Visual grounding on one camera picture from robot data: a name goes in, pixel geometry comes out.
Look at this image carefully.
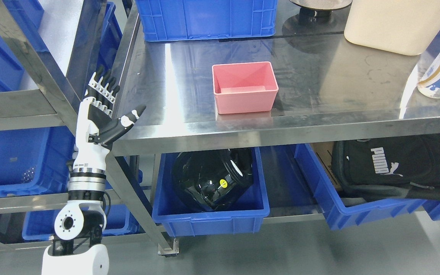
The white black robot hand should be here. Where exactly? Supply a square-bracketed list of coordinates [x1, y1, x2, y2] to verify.
[72, 65, 146, 173]

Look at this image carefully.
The blue bin with helmet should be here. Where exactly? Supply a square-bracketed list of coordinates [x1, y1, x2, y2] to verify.
[152, 147, 270, 238]

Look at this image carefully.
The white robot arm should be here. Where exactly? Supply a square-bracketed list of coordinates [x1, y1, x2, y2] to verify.
[41, 168, 110, 275]

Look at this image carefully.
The pink plastic storage box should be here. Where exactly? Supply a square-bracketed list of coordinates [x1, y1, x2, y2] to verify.
[212, 61, 279, 114]

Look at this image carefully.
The cream plastic container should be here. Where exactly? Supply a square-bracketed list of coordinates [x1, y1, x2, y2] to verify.
[344, 0, 440, 56]

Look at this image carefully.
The blue bin left upper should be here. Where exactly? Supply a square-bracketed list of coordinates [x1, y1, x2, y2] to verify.
[0, 0, 48, 92]

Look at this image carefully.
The blue bin under bag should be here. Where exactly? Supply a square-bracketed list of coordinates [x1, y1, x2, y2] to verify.
[294, 143, 440, 230]

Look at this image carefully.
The black Puma bag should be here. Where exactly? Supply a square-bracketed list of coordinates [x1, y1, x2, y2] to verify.
[332, 133, 440, 201]

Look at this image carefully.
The black round stand base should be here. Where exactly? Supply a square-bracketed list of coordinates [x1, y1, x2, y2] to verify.
[281, 0, 353, 37]

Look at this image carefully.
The blue bin left lower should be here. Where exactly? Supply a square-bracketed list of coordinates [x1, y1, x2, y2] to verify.
[21, 205, 140, 241]

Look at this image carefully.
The blue bin left middle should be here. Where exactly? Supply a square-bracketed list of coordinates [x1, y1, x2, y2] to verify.
[0, 126, 75, 198]

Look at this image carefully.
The blue crate on table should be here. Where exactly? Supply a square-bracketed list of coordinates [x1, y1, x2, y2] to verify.
[136, 0, 278, 42]

